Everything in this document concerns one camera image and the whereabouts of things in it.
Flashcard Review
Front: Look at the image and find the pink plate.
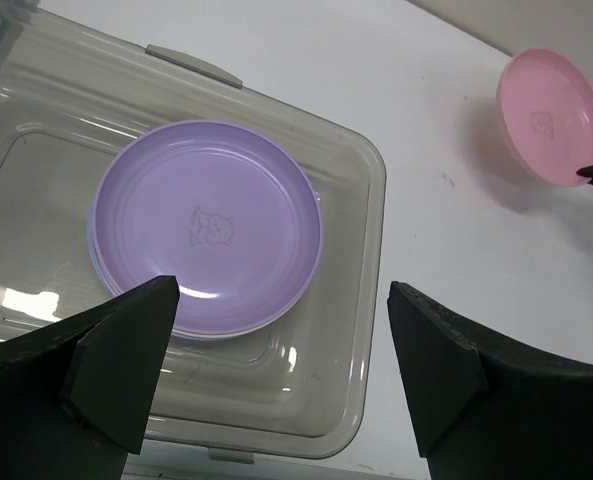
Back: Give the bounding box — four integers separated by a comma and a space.
495, 48, 593, 187

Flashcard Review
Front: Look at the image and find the purple plate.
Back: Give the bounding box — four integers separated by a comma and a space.
91, 120, 323, 334

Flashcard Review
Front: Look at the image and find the cream plate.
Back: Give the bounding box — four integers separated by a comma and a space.
86, 200, 298, 342

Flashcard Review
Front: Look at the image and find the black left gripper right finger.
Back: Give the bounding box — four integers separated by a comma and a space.
387, 282, 593, 479

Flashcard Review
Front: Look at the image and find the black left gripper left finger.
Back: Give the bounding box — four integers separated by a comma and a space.
0, 276, 179, 479

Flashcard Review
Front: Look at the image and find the clear plastic bin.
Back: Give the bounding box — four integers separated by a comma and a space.
0, 2, 386, 459

